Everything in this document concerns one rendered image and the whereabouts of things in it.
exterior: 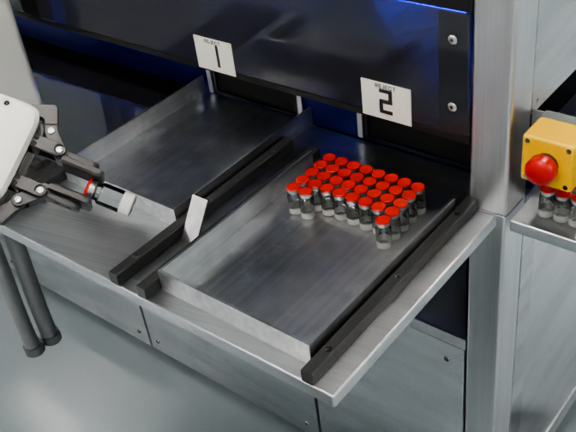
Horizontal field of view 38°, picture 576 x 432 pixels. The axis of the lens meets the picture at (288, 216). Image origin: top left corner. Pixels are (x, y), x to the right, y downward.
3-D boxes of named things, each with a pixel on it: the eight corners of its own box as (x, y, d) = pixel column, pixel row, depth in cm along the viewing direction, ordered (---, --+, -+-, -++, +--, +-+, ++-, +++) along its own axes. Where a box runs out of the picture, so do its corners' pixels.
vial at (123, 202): (137, 199, 81) (95, 182, 81) (137, 193, 79) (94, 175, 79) (128, 219, 81) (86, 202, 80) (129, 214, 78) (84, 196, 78)
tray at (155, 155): (204, 91, 162) (201, 75, 160) (313, 123, 148) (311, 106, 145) (68, 180, 142) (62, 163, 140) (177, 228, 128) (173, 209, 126)
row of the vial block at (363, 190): (313, 189, 131) (310, 165, 129) (412, 226, 121) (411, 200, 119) (304, 197, 130) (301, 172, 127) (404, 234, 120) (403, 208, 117)
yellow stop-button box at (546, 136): (543, 153, 119) (546, 108, 114) (592, 167, 115) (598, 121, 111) (518, 180, 114) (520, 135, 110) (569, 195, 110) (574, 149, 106)
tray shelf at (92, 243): (188, 93, 166) (186, 86, 165) (520, 197, 127) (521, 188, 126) (-15, 224, 137) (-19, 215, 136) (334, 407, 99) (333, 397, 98)
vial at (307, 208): (307, 209, 127) (303, 184, 125) (318, 213, 126) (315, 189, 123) (297, 217, 126) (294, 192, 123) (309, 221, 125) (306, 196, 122)
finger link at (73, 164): (50, 131, 82) (115, 158, 82) (35, 160, 81) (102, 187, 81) (46, 119, 79) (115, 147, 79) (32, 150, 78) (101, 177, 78)
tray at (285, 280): (312, 168, 136) (309, 150, 134) (454, 218, 122) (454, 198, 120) (162, 290, 117) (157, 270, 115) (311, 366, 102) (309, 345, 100)
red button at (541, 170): (533, 169, 113) (535, 144, 111) (562, 177, 111) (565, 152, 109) (520, 183, 111) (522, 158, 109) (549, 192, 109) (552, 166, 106)
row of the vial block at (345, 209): (304, 197, 130) (301, 172, 127) (404, 235, 120) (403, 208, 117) (296, 205, 129) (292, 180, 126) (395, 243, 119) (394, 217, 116)
